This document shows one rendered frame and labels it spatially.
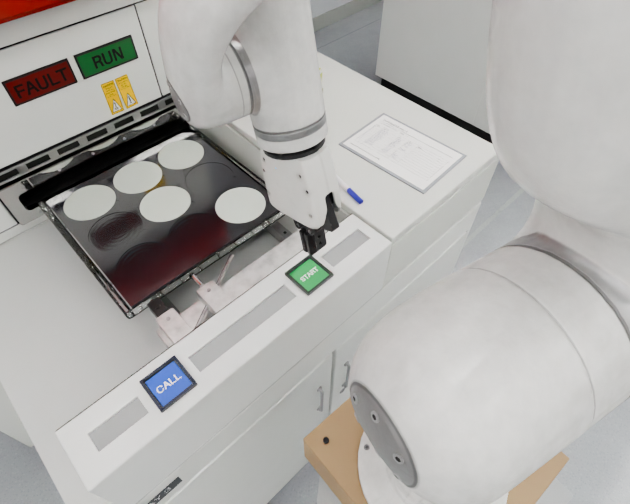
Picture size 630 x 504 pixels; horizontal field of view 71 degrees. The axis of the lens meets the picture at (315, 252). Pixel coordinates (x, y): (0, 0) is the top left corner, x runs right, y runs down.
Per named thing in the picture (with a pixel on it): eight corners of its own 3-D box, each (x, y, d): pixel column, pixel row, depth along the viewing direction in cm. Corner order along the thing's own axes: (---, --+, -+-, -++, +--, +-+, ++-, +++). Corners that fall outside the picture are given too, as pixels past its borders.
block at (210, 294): (199, 299, 78) (195, 290, 75) (214, 288, 79) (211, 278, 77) (226, 329, 74) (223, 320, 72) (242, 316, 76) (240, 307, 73)
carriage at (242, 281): (159, 338, 76) (154, 330, 74) (313, 228, 92) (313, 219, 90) (185, 370, 73) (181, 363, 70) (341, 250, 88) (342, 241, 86)
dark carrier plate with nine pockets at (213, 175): (47, 203, 90) (45, 201, 90) (189, 131, 105) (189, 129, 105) (132, 308, 75) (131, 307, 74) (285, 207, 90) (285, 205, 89)
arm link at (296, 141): (235, 121, 51) (242, 144, 53) (283, 141, 46) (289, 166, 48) (289, 92, 55) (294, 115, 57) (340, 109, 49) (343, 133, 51)
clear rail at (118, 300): (38, 205, 91) (34, 201, 89) (45, 202, 91) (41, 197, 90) (129, 322, 74) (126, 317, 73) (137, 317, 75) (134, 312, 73)
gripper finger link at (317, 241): (299, 217, 59) (307, 254, 63) (315, 227, 57) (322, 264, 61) (316, 205, 60) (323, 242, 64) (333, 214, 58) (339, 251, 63)
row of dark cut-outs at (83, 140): (-8, 187, 86) (-16, 177, 84) (185, 97, 104) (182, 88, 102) (-7, 188, 85) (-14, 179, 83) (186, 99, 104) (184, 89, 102)
